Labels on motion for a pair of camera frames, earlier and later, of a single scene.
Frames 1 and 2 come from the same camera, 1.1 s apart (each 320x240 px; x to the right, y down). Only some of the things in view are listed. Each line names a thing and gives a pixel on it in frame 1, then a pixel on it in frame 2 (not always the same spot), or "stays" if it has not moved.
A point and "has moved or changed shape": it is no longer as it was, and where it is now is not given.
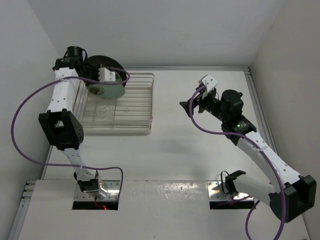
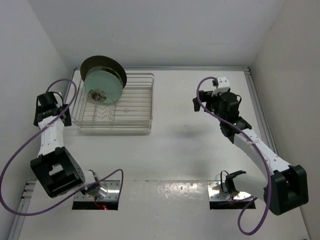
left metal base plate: x=113 y=187 stays
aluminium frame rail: x=259 y=111 stays
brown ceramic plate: x=99 y=60 stays
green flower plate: x=107 y=90 has moved or changed shape
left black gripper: x=95 y=68 to x=66 y=119
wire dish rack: x=132 y=112 stays
